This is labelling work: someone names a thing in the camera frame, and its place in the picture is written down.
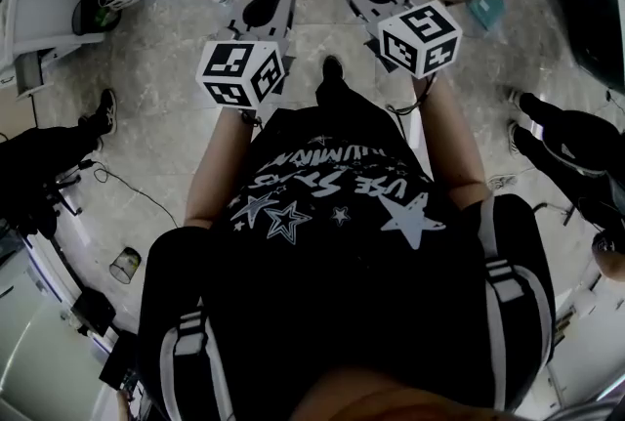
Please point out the black chair base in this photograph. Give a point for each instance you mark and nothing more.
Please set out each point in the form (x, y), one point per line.
(61, 192)

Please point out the teal dustpan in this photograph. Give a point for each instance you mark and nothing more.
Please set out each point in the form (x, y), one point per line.
(486, 11)

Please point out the white shelf unit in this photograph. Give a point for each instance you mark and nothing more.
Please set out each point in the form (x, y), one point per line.
(39, 23)

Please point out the person's left forearm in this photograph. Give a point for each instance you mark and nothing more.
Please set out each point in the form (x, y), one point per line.
(220, 175)

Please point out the black flat box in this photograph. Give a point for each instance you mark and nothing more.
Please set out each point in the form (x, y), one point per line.
(94, 311)

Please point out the person's black star-print shirt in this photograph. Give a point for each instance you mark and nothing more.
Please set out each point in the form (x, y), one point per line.
(342, 292)

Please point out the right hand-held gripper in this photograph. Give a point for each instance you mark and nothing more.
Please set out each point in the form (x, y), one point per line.
(420, 38)

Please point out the person's right forearm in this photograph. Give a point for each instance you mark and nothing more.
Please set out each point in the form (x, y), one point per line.
(454, 145)

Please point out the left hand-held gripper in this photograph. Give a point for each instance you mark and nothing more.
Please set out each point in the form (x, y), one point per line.
(239, 74)

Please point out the person's black shoe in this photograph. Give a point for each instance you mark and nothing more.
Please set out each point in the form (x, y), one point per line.
(333, 67)

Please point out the black round bin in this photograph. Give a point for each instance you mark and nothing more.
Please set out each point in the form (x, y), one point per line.
(93, 13)

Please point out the white sneaker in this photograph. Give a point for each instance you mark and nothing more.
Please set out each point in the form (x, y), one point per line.
(124, 0)

